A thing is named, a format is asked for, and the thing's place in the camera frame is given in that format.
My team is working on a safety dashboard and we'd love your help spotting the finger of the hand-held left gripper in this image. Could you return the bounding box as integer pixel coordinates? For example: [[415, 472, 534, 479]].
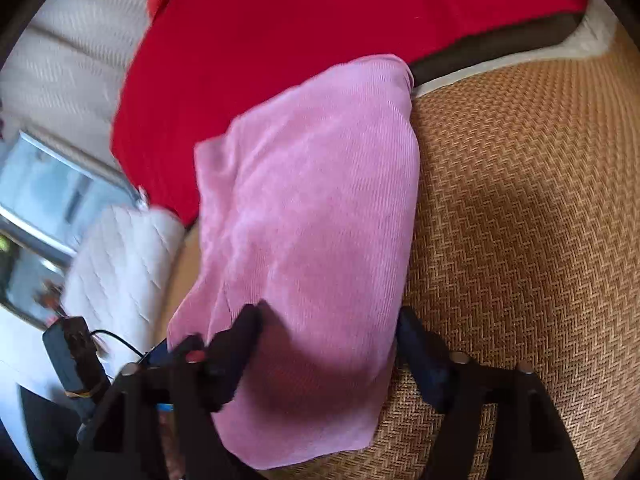
[[145, 334, 207, 367]]

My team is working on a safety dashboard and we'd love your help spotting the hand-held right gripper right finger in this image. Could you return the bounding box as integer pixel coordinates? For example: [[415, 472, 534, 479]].
[[397, 306, 586, 480]]

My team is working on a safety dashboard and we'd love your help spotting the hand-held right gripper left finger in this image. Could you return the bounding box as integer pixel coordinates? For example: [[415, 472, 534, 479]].
[[67, 301, 263, 480]]

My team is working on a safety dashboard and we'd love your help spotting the pink corduroy coat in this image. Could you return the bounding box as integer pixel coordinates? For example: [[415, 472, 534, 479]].
[[166, 53, 421, 471]]

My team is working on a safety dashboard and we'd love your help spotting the orange flower bunch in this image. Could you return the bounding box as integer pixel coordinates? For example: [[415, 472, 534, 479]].
[[40, 282, 68, 319]]

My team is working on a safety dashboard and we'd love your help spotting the white quilted cushion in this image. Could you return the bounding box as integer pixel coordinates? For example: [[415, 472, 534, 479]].
[[60, 205, 186, 356]]

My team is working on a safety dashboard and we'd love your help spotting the aluminium framed window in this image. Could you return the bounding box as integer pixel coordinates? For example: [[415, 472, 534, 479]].
[[0, 130, 132, 317]]

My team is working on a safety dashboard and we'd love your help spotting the woven rattan mat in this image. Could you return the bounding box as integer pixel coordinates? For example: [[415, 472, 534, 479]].
[[150, 25, 640, 480]]

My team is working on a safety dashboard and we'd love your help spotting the beige dotted curtain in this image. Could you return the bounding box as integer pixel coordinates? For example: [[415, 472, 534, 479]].
[[0, 0, 151, 181]]

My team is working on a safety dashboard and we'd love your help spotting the red blanket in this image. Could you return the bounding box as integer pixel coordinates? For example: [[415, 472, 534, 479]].
[[111, 0, 591, 226]]

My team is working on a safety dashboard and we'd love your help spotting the black cable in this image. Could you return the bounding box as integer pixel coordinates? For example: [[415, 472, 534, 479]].
[[92, 329, 147, 359]]

